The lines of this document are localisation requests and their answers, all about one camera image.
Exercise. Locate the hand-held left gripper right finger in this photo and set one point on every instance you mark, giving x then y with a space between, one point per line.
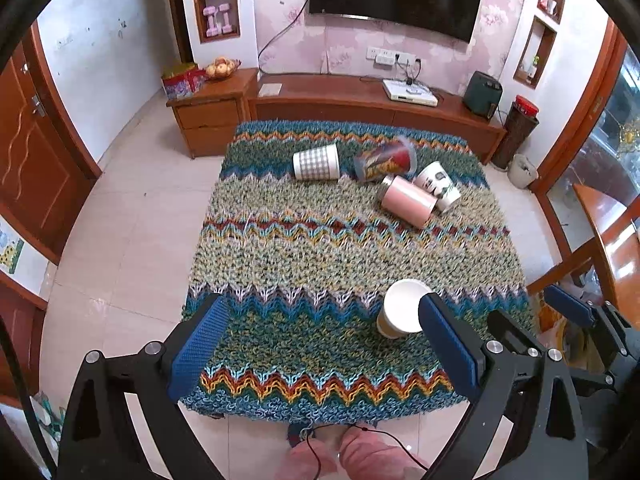
450 350

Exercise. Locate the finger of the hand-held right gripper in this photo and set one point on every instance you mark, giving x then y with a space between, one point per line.
570 305
595 380

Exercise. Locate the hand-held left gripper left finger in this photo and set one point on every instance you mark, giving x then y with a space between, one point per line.
197 347

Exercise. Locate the plain white paper cup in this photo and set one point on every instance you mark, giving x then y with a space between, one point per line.
405 310

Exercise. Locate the pink tumbler cup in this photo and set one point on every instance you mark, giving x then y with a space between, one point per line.
407 201

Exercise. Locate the white cup with dark print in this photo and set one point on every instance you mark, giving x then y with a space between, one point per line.
439 185

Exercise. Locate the clear colourful printed cup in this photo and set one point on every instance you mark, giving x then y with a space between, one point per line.
384 160

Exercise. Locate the white checked cup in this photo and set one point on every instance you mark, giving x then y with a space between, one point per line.
316 162

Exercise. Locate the yellow bag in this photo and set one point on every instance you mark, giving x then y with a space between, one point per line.
552 332

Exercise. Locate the wooden side table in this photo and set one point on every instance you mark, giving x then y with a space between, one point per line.
615 240

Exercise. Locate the person's leg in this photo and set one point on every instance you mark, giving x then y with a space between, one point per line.
310 462
375 455

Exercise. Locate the multicolour knitted blanket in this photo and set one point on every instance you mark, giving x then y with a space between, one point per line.
300 260

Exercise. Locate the white pot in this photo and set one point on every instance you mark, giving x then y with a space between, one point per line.
522 172

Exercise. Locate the glass display cabinet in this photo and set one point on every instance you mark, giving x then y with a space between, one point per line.
605 150

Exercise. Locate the black bin with red top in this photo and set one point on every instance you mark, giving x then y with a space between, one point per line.
517 130

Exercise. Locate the dark green appliance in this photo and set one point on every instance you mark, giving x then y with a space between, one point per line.
481 94

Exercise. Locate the small wooden drawer cabinet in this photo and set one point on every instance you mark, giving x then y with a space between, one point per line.
210 115

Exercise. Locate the brown wooden door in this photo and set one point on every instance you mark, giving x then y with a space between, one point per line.
35 170

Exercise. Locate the small potted plant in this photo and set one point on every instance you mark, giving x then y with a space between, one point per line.
535 66

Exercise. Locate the white set-top box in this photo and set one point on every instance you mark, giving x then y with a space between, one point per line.
407 94

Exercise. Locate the red gift box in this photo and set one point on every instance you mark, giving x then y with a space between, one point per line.
182 82

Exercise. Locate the long wooden television cabinet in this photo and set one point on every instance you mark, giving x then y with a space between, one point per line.
340 105

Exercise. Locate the bowl of fruit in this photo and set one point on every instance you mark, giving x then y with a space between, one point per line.
222 70

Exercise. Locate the pink dumbbell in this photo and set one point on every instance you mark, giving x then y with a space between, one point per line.
225 17
209 21

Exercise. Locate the wall poster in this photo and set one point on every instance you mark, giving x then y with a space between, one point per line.
11 250

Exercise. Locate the wooden wall niche shelf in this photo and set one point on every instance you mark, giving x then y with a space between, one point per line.
542 35

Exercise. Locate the white wall socket strip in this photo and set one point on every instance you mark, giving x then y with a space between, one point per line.
385 55

